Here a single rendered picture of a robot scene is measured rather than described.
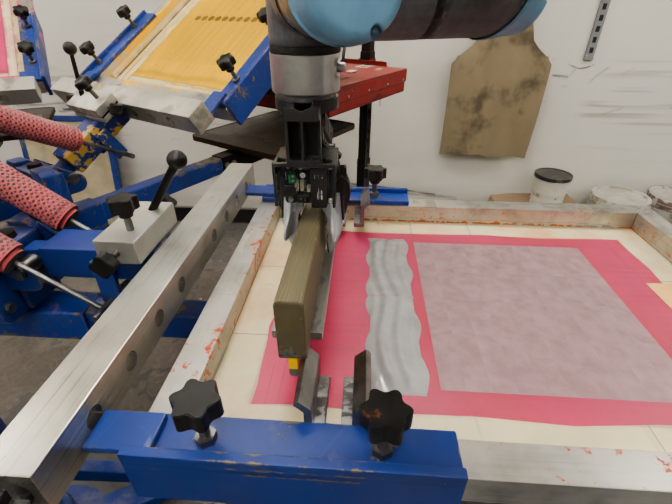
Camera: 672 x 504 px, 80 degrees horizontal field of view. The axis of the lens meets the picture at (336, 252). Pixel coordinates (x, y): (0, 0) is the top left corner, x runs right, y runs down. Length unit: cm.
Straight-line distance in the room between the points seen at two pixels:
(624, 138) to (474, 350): 254
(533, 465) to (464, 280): 33
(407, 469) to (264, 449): 13
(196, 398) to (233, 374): 16
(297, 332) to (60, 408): 21
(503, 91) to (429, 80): 41
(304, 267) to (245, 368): 17
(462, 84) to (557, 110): 60
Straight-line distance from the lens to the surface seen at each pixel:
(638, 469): 48
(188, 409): 37
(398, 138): 260
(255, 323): 59
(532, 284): 72
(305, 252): 45
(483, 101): 258
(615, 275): 81
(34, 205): 78
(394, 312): 59
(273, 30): 45
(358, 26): 32
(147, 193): 120
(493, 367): 55
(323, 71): 44
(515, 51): 256
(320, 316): 46
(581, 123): 286
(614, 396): 59
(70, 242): 71
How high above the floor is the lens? 134
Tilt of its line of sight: 32 degrees down
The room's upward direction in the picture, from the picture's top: straight up
